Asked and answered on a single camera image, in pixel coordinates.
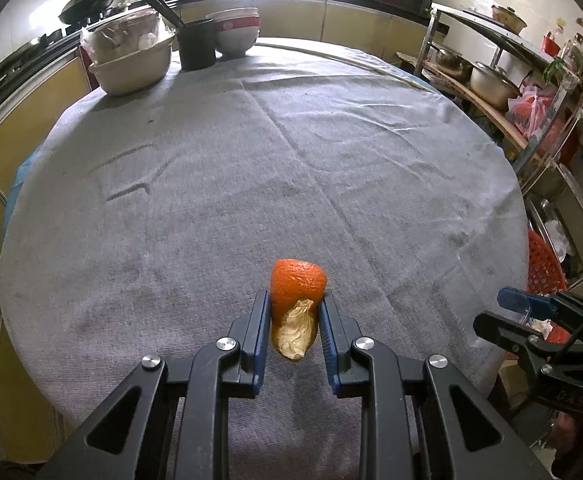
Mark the steel pot on shelf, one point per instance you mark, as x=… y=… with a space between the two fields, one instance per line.
x=491 y=86

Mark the red plastic basket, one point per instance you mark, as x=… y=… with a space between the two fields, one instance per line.
x=544 y=278

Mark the orange peel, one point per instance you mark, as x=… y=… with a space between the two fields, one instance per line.
x=296 y=290

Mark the grey tablecloth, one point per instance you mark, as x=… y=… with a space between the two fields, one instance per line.
x=147 y=226

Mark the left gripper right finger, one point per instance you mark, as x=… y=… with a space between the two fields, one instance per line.
x=420 y=419

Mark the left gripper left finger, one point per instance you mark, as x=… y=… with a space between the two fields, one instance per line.
x=251 y=344

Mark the stacked red white bowls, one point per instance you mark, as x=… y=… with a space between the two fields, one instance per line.
x=237 y=30

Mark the pink plastic bag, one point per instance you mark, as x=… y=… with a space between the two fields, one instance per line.
x=527 y=111

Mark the black chopstick holder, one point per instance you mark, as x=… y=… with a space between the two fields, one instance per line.
x=196 y=39

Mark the blue table underlay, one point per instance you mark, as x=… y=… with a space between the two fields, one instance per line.
x=18 y=182

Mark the metal basin with lid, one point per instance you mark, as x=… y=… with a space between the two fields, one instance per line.
x=130 y=53

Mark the metal kitchen shelf rack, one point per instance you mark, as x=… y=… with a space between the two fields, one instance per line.
x=549 y=165

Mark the black wok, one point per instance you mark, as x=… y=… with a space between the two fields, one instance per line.
x=76 y=11

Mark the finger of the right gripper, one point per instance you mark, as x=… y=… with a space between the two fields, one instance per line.
x=516 y=339
x=526 y=302

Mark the person's right hand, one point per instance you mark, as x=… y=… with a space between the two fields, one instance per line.
x=566 y=435

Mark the small steel pot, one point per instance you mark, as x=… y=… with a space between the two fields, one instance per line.
x=453 y=64

